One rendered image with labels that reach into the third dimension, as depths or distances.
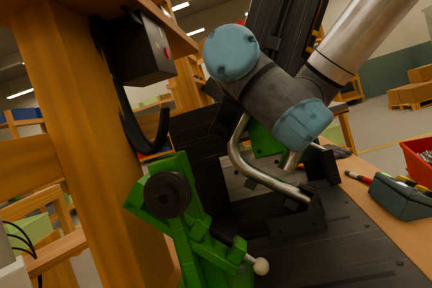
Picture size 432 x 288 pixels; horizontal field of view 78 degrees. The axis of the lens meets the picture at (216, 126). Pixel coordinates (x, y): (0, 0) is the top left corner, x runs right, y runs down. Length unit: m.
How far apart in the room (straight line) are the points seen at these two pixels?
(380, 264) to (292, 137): 0.29
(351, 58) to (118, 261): 0.55
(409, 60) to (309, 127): 10.71
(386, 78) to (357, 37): 10.23
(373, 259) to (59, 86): 0.63
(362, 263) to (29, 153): 0.60
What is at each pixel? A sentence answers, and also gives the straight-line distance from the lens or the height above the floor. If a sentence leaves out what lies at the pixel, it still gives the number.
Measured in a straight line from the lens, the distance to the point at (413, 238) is 0.62.
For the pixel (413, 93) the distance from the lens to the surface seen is 6.60.
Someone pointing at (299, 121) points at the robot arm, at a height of 1.18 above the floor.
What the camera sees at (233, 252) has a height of 0.99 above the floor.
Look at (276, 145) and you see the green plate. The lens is 0.69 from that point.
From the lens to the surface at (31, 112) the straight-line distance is 6.00.
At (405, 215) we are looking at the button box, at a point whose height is 0.91.
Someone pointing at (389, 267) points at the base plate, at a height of 0.90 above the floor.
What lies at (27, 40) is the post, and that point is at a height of 1.45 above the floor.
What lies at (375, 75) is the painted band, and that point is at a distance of 10.52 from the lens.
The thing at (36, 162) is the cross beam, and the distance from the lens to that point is 0.56.
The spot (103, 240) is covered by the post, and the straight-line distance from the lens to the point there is 0.60.
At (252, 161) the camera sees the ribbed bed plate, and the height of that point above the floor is 1.06.
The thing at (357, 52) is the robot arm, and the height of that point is 1.24.
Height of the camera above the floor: 1.23
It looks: 4 degrees down
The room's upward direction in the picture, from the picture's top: 17 degrees counter-clockwise
